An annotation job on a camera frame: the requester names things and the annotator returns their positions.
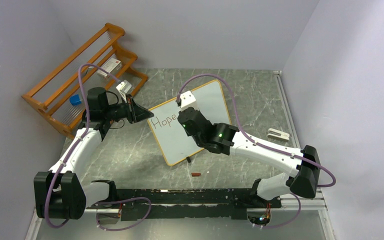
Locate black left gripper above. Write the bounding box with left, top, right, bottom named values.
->
left=103, top=94, right=154, bottom=124

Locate yellow framed whiteboard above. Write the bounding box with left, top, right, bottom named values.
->
left=147, top=79, right=232, bottom=166

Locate brown marker cap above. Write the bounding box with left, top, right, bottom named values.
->
left=191, top=172, right=202, bottom=177

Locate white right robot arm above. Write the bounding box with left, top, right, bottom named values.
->
left=177, top=107, right=320, bottom=207

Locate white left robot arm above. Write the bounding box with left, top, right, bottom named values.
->
left=33, top=87, right=154, bottom=220

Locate white whiteboard eraser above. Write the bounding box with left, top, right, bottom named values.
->
left=267, top=128, right=290, bottom=142

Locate grey cardboard box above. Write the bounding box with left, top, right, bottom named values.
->
left=97, top=57, right=122, bottom=79

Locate orange wooden rack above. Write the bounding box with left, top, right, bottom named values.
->
left=21, top=22, right=149, bottom=140

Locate blue cube block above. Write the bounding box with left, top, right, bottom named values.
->
left=68, top=94, right=83, bottom=106

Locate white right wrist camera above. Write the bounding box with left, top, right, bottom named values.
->
left=176, top=90, right=199, bottom=111

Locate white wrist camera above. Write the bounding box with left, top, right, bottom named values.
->
left=176, top=90, right=199, bottom=111
left=115, top=80, right=133, bottom=103

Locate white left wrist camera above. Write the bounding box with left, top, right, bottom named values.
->
left=115, top=80, right=133, bottom=103

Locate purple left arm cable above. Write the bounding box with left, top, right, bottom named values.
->
left=43, top=63, right=124, bottom=229

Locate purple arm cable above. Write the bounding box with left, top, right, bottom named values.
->
left=43, top=63, right=124, bottom=229
left=176, top=73, right=337, bottom=189

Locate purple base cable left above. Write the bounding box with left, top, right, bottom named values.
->
left=92, top=197, right=153, bottom=232

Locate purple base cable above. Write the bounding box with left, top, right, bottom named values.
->
left=92, top=197, right=153, bottom=232
left=251, top=194, right=302, bottom=230

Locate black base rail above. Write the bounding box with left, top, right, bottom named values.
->
left=86, top=184, right=282, bottom=221

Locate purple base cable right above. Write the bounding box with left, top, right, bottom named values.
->
left=251, top=194, right=302, bottom=230

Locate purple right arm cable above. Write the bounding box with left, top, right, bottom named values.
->
left=176, top=73, right=337, bottom=189

